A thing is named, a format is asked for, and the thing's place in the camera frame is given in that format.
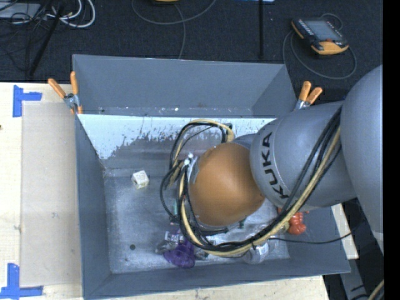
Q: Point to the grey metal bin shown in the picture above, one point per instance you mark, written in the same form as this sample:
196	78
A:
131	217

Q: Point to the cream cube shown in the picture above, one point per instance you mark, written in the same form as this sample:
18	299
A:
140	179

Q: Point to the orange toy figure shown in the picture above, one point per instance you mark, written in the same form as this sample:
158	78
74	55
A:
297	226

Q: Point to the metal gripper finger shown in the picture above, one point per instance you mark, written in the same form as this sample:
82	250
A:
171	237
164	247

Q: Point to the purple plastic toy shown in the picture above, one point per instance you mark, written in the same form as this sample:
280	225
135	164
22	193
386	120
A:
180	256

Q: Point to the pale flat board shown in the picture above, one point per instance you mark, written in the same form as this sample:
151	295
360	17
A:
47	183

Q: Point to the clear glass object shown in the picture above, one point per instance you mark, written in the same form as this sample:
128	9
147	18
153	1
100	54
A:
257	255

